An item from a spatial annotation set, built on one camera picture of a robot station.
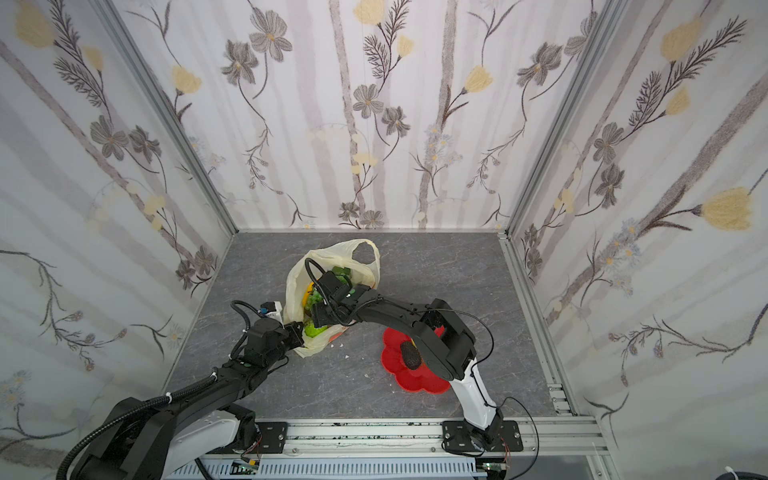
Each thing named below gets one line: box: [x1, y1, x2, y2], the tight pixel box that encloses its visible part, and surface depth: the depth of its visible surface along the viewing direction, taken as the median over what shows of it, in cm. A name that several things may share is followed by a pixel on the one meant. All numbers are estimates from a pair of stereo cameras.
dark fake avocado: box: [400, 341, 422, 370], surface depth 85 cm
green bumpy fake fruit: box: [304, 322, 328, 338], surface depth 89 cm
